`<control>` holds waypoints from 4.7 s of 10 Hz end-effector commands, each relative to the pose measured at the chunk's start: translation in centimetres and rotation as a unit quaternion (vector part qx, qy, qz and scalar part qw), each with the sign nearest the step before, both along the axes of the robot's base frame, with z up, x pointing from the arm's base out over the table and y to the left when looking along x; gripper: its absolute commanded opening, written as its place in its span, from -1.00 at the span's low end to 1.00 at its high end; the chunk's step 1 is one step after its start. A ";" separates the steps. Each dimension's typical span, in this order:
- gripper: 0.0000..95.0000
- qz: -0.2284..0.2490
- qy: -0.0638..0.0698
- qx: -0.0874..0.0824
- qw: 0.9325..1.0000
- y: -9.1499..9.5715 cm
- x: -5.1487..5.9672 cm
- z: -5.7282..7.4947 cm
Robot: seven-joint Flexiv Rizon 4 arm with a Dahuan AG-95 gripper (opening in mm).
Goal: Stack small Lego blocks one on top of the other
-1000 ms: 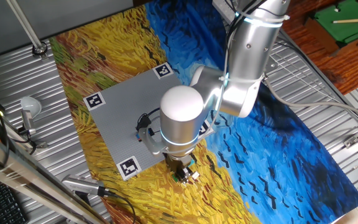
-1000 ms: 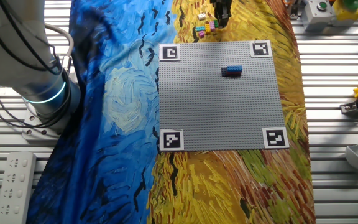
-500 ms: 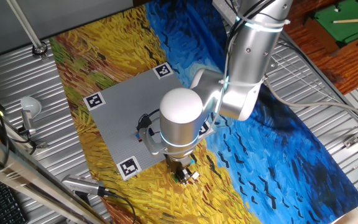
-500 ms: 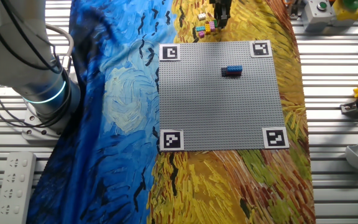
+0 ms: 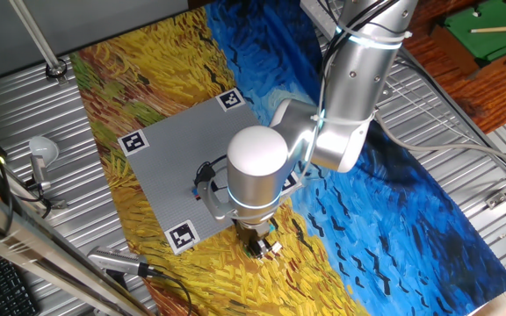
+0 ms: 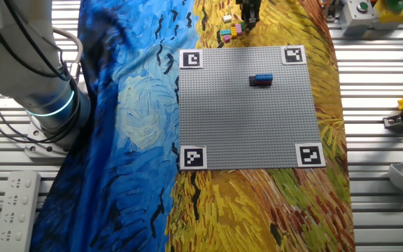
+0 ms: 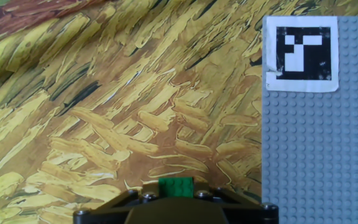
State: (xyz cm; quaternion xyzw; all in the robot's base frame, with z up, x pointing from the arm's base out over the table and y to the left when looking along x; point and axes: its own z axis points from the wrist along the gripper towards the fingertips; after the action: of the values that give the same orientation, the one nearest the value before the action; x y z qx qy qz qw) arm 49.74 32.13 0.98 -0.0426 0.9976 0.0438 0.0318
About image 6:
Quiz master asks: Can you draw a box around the yellow toy with green cap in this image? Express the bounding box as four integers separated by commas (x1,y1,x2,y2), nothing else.
372,0,403,31

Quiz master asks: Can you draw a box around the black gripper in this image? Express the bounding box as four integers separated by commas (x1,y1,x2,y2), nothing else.
235,0,262,31

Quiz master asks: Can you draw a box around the grey Lego baseplate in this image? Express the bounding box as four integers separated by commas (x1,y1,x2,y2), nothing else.
178,45,323,172

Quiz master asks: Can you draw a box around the painted wheatfield cloth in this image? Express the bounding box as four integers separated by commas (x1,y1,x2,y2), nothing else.
29,0,356,252

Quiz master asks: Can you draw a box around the grey cable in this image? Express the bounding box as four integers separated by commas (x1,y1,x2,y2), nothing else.
52,27,84,85

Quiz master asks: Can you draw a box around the white power strip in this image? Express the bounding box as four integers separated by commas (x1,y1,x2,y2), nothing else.
0,170,42,252

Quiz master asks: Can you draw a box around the black base cable bundle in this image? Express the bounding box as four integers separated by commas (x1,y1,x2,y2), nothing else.
0,82,83,145

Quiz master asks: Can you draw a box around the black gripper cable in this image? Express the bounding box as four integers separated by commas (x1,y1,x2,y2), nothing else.
0,0,70,82

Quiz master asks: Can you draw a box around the grey green button box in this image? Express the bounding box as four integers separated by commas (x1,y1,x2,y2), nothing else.
339,0,378,36

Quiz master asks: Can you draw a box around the grey metal bracket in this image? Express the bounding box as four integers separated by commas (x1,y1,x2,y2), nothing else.
320,0,341,22

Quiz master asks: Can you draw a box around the black white fiducial marker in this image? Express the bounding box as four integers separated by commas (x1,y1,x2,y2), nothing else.
281,45,308,66
180,145,208,171
179,49,204,69
295,142,327,168

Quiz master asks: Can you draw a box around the metal base bracket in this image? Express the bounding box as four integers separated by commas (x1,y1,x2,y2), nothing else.
383,114,403,132

